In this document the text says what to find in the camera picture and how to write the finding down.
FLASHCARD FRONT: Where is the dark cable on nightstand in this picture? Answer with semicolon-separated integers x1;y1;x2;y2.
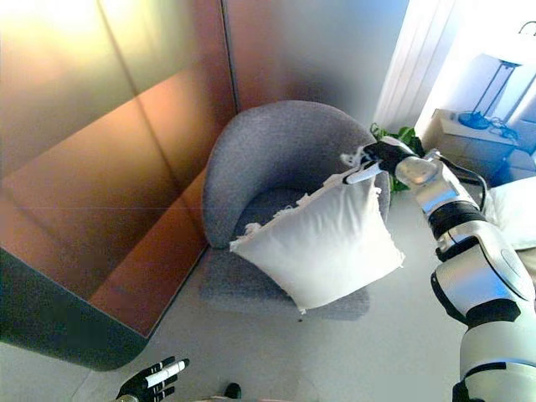
487;116;520;139

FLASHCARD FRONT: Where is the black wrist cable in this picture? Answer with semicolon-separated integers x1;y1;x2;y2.
435;152;489;210

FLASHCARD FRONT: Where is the white shade table lamp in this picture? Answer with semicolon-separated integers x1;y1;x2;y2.
458;20;536;129

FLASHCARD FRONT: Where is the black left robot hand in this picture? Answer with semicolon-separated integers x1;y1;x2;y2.
116;356;190;402

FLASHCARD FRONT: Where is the white pleated curtain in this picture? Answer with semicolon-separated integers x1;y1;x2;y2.
376;0;461;126

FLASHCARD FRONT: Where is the green leafy potted plant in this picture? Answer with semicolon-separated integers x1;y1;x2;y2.
368;122;426;193

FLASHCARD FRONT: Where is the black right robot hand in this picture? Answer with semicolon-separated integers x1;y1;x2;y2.
342;140;415;186

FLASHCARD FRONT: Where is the white feathered throw pillow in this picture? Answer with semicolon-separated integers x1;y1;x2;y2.
229;144;406;316

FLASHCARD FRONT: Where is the beige wooden nightstand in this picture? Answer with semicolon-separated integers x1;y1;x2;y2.
422;107;536;185

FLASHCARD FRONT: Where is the white bed pillow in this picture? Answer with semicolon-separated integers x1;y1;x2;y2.
485;175;536;252

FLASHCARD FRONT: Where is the grey fabric tub armchair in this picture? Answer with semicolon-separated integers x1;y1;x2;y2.
200;100;393;322

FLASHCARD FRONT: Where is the glossy brown wardrobe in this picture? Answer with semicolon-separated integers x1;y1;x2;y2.
0;0;240;372

